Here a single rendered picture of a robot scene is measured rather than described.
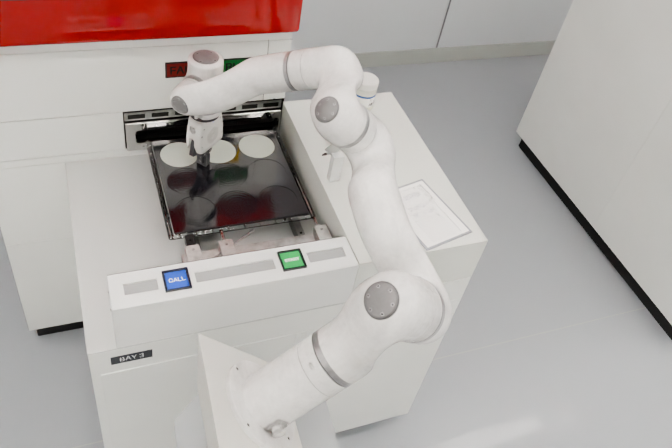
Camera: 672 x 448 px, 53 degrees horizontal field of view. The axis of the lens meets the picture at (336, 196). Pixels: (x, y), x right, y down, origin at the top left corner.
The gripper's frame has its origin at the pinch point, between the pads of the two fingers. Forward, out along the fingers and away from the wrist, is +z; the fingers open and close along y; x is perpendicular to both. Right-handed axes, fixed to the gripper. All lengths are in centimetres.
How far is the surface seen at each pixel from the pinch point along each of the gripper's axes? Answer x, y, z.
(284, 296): -41.4, -24.2, 2.7
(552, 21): -43, 299, 68
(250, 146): -5.9, 13.9, 2.0
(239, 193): -14.2, -3.4, 2.1
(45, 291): 42, -25, 64
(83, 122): 30.3, -11.5, -3.3
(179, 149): 8.3, 0.5, 2.0
